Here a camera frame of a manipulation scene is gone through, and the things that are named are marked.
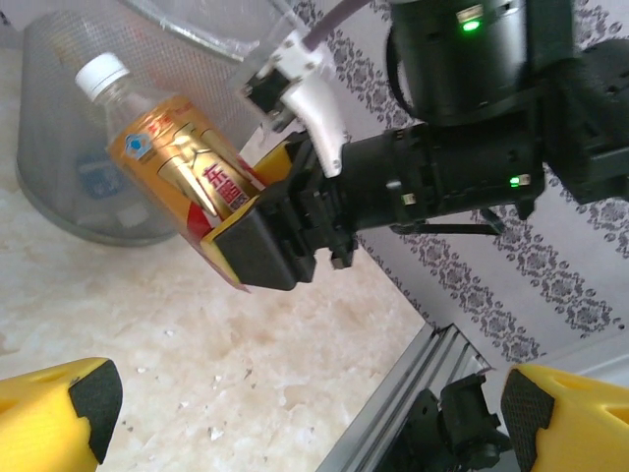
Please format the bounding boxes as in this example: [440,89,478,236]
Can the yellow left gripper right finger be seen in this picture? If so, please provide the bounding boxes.
[499,363,629,472]

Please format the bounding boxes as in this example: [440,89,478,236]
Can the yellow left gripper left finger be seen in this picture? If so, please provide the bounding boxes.
[0,357,124,472]

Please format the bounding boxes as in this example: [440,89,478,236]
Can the red and gold carton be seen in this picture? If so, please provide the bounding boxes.
[74,51,276,295]

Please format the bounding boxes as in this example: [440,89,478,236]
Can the clear plastic bin liner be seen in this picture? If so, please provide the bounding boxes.
[120,0,315,163]

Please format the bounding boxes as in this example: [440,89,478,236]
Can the grey metal mesh bin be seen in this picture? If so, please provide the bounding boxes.
[14,0,296,248]

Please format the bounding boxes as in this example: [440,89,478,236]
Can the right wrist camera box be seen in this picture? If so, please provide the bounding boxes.
[240,29,351,179]

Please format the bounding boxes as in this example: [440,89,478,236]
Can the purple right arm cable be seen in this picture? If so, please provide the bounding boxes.
[302,0,370,50]

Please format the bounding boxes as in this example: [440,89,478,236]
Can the aluminium side rail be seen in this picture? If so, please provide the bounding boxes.
[316,323,497,472]

